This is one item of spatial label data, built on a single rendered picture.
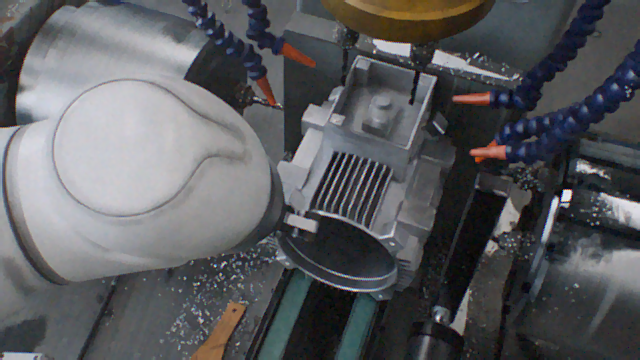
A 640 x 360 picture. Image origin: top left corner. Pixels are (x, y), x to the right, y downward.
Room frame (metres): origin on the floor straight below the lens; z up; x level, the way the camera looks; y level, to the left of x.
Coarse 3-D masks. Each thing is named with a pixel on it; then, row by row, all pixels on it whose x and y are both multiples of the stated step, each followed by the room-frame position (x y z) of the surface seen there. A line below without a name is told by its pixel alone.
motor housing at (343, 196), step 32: (320, 160) 0.51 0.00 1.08; (352, 160) 0.49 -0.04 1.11; (416, 160) 0.52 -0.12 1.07; (320, 192) 0.45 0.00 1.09; (352, 192) 0.45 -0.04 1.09; (384, 192) 0.45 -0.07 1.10; (416, 192) 0.48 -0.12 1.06; (320, 224) 0.50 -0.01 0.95; (352, 224) 0.41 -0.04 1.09; (288, 256) 0.44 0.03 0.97; (320, 256) 0.45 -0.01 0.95; (352, 256) 0.46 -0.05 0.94; (384, 256) 0.45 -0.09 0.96; (416, 256) 0.41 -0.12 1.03; (352, 288) 0.41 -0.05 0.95; (384, 288) 0.40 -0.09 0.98
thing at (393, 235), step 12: (336, 96) 0.61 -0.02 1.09; (432, 120) 0.57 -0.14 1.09; (444, 120) 0.58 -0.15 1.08; (432, 132) 0.57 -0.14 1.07; (444, 132) 0.57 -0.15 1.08; (288, 192) 0.45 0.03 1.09; (300, 192) 0.45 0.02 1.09; (288, 204) 0.44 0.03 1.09; (300, 204) 0.44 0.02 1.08; (384, 228) 0.42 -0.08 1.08; (396, 228) 0.41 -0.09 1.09; (384, 240) 0.40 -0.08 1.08; (396, 240) 0.40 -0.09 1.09; (288, 264) 0.44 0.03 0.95
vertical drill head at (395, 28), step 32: (320, 0) 0.52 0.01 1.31; (352, 0) 0.49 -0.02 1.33; (384, 0) 0.49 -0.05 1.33; (416, 0) 0.49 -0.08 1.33; (448, 0) 0.49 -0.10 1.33; (480, 0) 0.50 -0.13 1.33; (352, 32) 0.52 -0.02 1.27; (384, 32) 0.47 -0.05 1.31; (416, 32) 0.47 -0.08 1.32; (448, 32) 0.48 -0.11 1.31; (416, 64) 0.49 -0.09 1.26
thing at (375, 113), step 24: (360, 72) 0.60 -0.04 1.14; (384, 72) 0.61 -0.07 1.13; (408, 72) 0.60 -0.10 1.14; (360, 96) 0.58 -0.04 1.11; (384, 96) 0.57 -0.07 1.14; (408, 96) 0.59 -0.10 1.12; (432, 96) 0.59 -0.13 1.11; (360, 120) 0.54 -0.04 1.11; (384, 120) 0.53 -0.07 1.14; (408, 120) 0.55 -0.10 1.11; (336, 144) 0.50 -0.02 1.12; (360, 144) 0.50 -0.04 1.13; (384, 144) 0.49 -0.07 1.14; (408, 144) 0.49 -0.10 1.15; (408, 168) 0.49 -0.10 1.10
